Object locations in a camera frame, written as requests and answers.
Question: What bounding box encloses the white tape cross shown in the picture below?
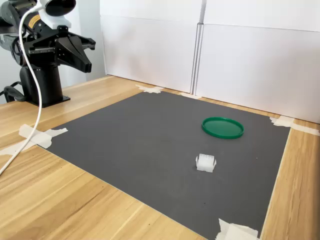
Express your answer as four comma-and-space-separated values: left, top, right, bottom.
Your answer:
215, 217, 260, 240
269, 115, 320, 137
0, 123, 69, 157
135, 84, 165, 95

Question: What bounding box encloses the dark grey mat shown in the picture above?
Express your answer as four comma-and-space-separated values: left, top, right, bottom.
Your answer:
44, 90, 292, 240

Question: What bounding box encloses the round green lid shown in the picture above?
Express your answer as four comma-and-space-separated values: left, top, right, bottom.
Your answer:
201, 116, 245, 140

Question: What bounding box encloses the white partition panel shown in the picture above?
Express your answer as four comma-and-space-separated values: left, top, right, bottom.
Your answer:
99, 0, 202, 95
194, 0, 320, 125

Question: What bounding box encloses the black braided sleeve cable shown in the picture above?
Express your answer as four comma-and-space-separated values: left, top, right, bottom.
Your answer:
2, 84, 27, 103

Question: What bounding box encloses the thin black cable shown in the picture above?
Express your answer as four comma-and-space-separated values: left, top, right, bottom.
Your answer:
0, 80, 23, 96

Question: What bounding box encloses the white camera cable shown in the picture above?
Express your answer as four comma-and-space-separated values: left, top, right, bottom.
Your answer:
0, 3, 49, 176

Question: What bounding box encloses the small white plastic terminal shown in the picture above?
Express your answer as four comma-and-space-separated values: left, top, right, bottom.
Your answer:
195, 153, 217, 174

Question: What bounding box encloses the small white tape strip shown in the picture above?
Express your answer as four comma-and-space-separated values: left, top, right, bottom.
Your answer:
180, 91, 201, 100

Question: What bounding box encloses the round wrist camera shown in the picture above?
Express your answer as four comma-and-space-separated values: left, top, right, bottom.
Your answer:
37, 0, 77, 18

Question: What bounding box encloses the clear partition joiner profile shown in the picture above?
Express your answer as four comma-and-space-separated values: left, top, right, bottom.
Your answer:
189, 0, 208, 97

